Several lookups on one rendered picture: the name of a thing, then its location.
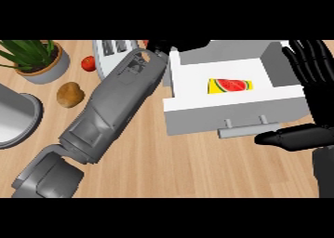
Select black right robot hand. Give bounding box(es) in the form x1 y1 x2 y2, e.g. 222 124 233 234
253 39 334 152

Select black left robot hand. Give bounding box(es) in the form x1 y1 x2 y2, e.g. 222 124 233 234
147 39 212 59

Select white open drawer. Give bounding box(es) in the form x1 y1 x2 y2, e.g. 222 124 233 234
163 39 308 113

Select white toaster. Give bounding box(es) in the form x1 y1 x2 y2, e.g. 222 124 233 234
91 39 150 82

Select yellow watermelon print box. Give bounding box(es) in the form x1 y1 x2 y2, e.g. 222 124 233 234
208 78 255 95

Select red tomato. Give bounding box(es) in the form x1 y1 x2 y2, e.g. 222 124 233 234
81 55 98 73

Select brown potato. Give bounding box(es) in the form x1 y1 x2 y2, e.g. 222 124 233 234
55 81 88 109

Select potted green plant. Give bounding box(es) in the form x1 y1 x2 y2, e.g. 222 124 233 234
0 39 72 86

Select grey round pot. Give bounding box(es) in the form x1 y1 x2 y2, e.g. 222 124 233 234
0 77 45 151

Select grey drawer front with handle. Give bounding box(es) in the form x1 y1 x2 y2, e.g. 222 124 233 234
163 96 312 139

